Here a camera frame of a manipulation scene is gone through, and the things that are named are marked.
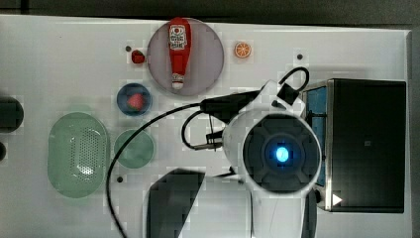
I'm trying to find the red strawberry in bowl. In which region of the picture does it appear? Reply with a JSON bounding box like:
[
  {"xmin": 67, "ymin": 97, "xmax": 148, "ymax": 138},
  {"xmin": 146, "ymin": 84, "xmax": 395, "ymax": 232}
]
[{"xmin": 127, "ymin": 93, "xmax": 144, "ymax": 111}]

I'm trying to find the grey round plate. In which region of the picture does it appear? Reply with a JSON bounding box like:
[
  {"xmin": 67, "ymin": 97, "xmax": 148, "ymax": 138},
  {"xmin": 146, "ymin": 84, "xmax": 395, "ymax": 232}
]
[{"xmin": 147, "ymin": 18, "xmax": 224, "ymax": 96}]

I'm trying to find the small red strawberry toy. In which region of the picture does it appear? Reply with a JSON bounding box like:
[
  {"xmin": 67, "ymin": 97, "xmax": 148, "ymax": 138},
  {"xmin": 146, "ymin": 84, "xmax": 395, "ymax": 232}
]
[{"xmin": 131, "ymin": 50, "xmax": 146, "ymax": 64}]

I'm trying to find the blue bowl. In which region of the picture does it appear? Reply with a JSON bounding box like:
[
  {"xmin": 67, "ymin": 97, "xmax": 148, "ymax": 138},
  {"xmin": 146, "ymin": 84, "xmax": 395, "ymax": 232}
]
[{"xmin": 117, "ymin": 83, "xmax": 153, "ymax": 116}]

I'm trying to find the black round object at edge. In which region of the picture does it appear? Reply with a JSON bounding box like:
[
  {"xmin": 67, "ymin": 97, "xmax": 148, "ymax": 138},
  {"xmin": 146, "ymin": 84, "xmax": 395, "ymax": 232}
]
[{"xmin": 0, "ymin": 96, "xmax": 24, "ymax": 133}]

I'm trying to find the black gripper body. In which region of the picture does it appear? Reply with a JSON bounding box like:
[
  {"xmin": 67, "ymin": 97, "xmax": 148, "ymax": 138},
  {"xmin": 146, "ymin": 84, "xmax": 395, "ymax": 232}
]
[{"xmin": 200, "ymin": 90, "xmax": 260, "ymax": 123}]

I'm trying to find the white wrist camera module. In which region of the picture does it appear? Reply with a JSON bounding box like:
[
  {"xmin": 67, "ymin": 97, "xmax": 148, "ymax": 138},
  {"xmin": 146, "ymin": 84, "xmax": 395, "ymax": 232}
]
[{"xmin": 260, "ymin": 80, "xmax": 305, "ymax": 116}]

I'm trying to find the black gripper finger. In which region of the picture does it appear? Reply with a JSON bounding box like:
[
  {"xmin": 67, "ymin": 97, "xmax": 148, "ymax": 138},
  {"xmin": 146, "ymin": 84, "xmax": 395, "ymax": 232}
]
[{"xmin": 194, "ymin": 131, "xmax": 223, "ymax": 150}]

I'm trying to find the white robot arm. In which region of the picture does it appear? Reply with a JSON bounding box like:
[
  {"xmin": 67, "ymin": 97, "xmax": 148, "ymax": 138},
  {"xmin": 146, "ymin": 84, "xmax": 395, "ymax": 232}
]
[{"xmin": 144, "ymin": 80, "xmax": 322, "ymax": 238}]

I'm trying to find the red ketchup bottle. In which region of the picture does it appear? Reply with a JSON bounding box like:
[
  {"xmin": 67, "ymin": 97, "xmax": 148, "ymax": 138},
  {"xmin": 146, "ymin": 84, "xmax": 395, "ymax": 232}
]
[{"xmin": 168, "ymin": 17, "xmax": 192, "ymax": 89}]

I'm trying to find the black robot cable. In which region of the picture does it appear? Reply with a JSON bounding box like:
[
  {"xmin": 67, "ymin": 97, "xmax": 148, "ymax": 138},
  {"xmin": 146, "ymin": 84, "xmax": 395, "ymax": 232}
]
[{"xmin": 105, "ymin": 66, "xmax": 311, "ymax": 238}]

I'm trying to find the orange slice toy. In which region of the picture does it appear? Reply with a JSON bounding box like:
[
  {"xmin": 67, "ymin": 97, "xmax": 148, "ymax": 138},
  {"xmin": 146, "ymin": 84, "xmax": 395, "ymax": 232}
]
[{"xmin": 234, "ymin": 42, "xmax": 252, "ymax": 59}]

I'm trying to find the black toaster oven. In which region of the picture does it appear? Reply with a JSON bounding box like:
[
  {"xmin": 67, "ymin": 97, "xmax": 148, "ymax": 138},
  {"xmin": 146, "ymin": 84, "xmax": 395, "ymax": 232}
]
[{"xmin": 302, "ymin": 78, "xmax": 407, "ymax": 213}]

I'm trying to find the green perforated strainer tray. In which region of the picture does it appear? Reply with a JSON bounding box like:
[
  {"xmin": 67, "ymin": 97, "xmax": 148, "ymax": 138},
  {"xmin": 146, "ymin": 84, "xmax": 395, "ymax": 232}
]
[{"xmin": 48, "ymin": 112, "xmax": 109, "ymax": 198}]

